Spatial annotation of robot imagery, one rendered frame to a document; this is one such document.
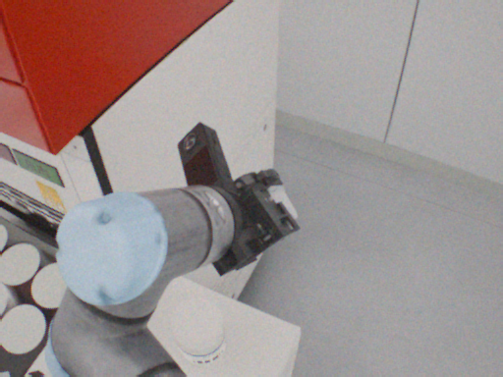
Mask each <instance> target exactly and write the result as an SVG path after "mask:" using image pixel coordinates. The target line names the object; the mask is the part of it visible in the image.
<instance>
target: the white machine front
mask: <svg viewBox="0 0 503 377"><path fill-rule="evenodd" d="M93 132H94V130H93V128H92V127H89V126H86V127H85V128H84V129H83V130H82V131H81V132H80V133H79V134H77V135H76V137H75V138H74V139H73V140H72V141H70V142H69V143H68V144H67V146H66V147H65V148H63V149H62V150H61V151H60V152H59V154H58V155H56V156H55V155H53V154H51V153H49V152H46V151H42V150H40V149H38V148H36V147H34V146H32V145H30V144H26V143H24V142H22V141H20V140H18V139H16V138H12V137H10V136H8V135H6V134H2V133H0V145H2V146H5V147H7V150H8V151H9V153H10V155H11V157H12V158H13V159H12V160H13V161H14V163H15V164H14V163H12V162H10V161H9V160H6V159H5V158H1V157H0V182H2V183H5V184H7V185H9V186H11V187H12V188H14V189H16V190H18V191H20V192H22V193H24V194H26V195H28V196H29V197H31V198H33V199H36V200H39V201H41V202H42V203H44V204H46V205H48V206H50V207H52V206H51V205H49V204H47V203H46V201H45V200H44V199H43V197H42V195H41V192H40V190H39V188H38V186H37V185H36V181H35V180H37V181H39V182H41V183H43V184H45V185H46V186H49V187H51V188H53V189H56V192H57V194H58V196H59V197H60V199H61V201H62V204H63V206H64V207H65V209H66V210H67V212H68V211H69V210H71V209H72V208H74V207H75V206H76V205H78V204H80V203H83V202H85V201H89V200H94V199H98V198H101V197H103V196H105V195H108V194H111V193H114V192H113V189H112V187H111V184H110V182H109V179H108V176H107V174H106V168H105V165H104V163H103V160H102V157H101V155H100V152H99V147H98V144H97V141H96V138H95V136H94V133H93ZM13 151H14V152H13ZM15 151H16V152H18V153H20V154H22V155H23V156H25V157H26V158H29V159H33V160H34V161H37V162H38V163H41V164H42V165H45V166H47V167H49V168H51V169H53V170H55V171H56V173H57V177H58V179H59V181H60V183H61V186H60V185H57V184H56V183H53V182H51V181H50V180H47V179H46V178H43V177H41V176H38V175H37V174H34V173H33V172H31V171H29V170H27V169H25V168H23V167H22V166H21V164H19V160H18V159H17V157H16V154H15ZM51 200H52V198H51ZM52 202H53V203H54V201H53V200H52ZM54 205H55V207H56V204H55V203H54ZM55 207H52V208H54V209H56V210H57V211H60V212H62V213H63V214H65V215H66V214H67V213H64V212H63V211H61V210H58V209H57V207H56V208H55Z"/></svg>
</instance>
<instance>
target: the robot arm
mask: <svg viewBox="0 0 503 377"><path fill-rule="evenodd" d="M178 150H179V153H180V157H181V161H182V165H183V169H184V173H185V176H186V180H187V185H188V186H187V187H182V188H165V189H157V190H150V191H142V192H115V193H111V194H108V195H105V196H103V197H101V198H98V199H94V200H89V201H85V202H83V203H80V204H78V205H76V206H75V207H74V208H72V209H71V210H69V211H68V212H67V214H66V215H65V216H64V217H63V220H62V221H61V223H60V225H59V230H58V233H57V236H56V241H57V243H58V252H57V253H56V258H57V263H58V267H59V270H60V273H61V275H62V277H63V279H64V281H65V283H66V284H67V288H66V290H65V293H64V295H63V296H62V298H63V299H62V301H61V303H60V306H59V308H58V311H57V312H56V313H55V316H54V317H53V318H52V319H53V320H52V322H51V323H50V324H51V325H50V328H49V334H48V337H49V339H48V340H47V345H46V349H45V360H46V363H47V367H48V369H49V371H50V373H51V374H52V376H53V377H189V376H188V375H187V374H186V373H185V372H184V371H183V369H182V368H181V366H180V365H179V364H178V363H177V362H176V361H175V360H174V359H173V358H172V356H171V355H170V354H169V352H168V351H167V350H166V349H165V348H163V346H162V345H161V344H160V342H159V341H158V340H157V339H156V337H155V336H154V335H153V333H152V332H151V331H150V330H149V329H148V328H147V324H148V322H149V320H150V317H151V316H152V314H153V313H154V311H155V309H156V307H157V305H158V302H159V300H160V299H161V297H162V295H163V293H164V292H165V290H166V288H167V287H168V285H169V284H170V283H171V282H172V281H173V280H174V279H175V278H177V279H178V278H179V277H181V276H183V275H186V274H188V273H190V272H192V271H195V270H196V269H198V268H201V267H204V266H206V265H208V264H210V263H212V265H213V266H214V268H215V269H216V271H217V272H218V274H219V275H220V277H221V276H223V275H225V274H227V273H228V272H230V271H232V270H234V269H235V270H236V271H237V270H240V269H242V268H244V267H245V266H247V265H249V264H251V263H253V262H255V261H257V258H256V257H257V256H259V255H260V254H261V253H263V252H264V251H265V250H267V249H268V248H271V247H272V246H273V245H275V244H276V243H277V242H280V241H283V240H284V239H285V238H286V236H288V235H289V234H292V233H294V232H296V231H298V230H299V229H300V228H301V227H300V226H299V225H298V223H297V222H296V220H295V219H297V218H298V214H297V211H296V210H295V207H294V205H292V204H291V202H290V200H289V198H288V197H287V195H286V193H285V191H284V185H283V182H282V181H281V180H280V176H279V174H278V173H277V172H276V170H275V169H268V170H260V171H259V172H258V173H256V172H250V173H247V174H244V175H241V176H240V177H238V178H237V179H235V180H234V181H233V178H232V175H231V172H230V170H229V167H228V164H227V161H226V158H225V154H224V151H223V148H222V146H221V143H220V140H219V137H218V134H217V131H216V130H214V129H213V128H211V127H209V126H207V125H204V124H203V123H201V122H198V123H197V124H196V125H195V126H194V127H193V128H192V129H191V130H190V131H189V132H188V133H186V134H185V136H184V137H183V138H182V139H181V140H180V141H179V142H178ZM288 222H289V223H290V225H291V226H292V228H293V229H291V228H290V227H289V225H288V224H287V223H288Z"/></svg>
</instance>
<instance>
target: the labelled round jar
mask: <svg viewBox="0 0 503 377"><path fill-rule="evenodd" d="M173 312H174V313H173V314H172V317H171V329H172V331H173V334H174V337H175V340H177V343H178V346H179V348H180V351H181V353H182V356H183V358H184V359H185V360H186V361H187V362H188V363H190V364H191V365H194V366H197V367H207V366H213V365H214V364H215V363H216V362H218V361H219V360H221V358H222V357H223V355H224V353H225V350H226V335H225V328H224V321H223V315H222V313H221V312H220V310H219V308H218V307H217V306H216V305H215V304H214V303H213V302H212V301H210V300H208V299H205V298H192V299H186V300H184V301H183V302H181V303H180V304H179V305H178V306H177V307H176V308H175V309H174V311H173Z"/></svg>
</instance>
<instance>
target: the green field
mask: <svg viewBox="0 0 503 377"><path fill-rule="evenodd" d="M15 154H16V157H17V159H18V160H19V164H21V166H22V167H23V168H25V169H27V170H29V171H31V172H33V173H34V174H37V175H38V176H41V177H43V178H46V179H47V180H50V181H51V182H53V183H56V184H57V185H60V186H61V183H60V181H59V179H58V177H57V173H56V171H55V170H53V169H51V168H49V167H47V166H45V165H42V164H41V163H38V162H37V161H34V160H33V159H29V158H26V157H25V156H23V155H22V154H20V153H18V152H16V151H15Z"/></svg>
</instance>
